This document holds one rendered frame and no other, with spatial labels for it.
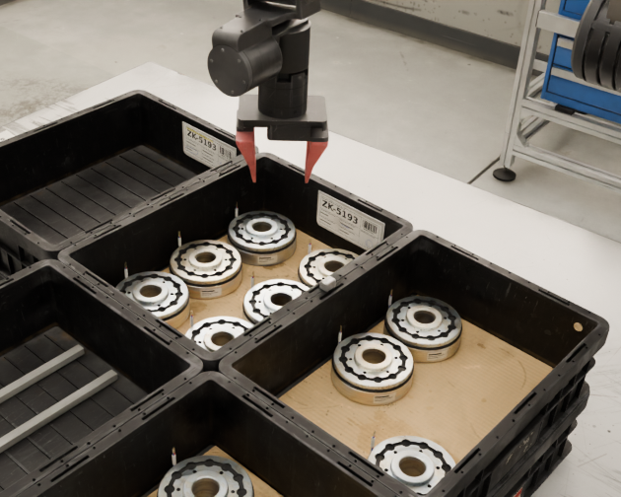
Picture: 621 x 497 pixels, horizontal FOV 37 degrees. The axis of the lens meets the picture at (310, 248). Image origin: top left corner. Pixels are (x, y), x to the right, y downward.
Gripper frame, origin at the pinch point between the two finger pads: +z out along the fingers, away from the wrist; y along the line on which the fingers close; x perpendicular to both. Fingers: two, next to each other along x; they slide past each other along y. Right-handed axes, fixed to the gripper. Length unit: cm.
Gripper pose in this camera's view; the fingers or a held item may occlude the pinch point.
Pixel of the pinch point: (280, 174)
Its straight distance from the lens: 114.5
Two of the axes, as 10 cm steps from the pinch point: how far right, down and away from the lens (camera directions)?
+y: 10.0, 0.1, 0.6
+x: -0.4, -5.9, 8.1
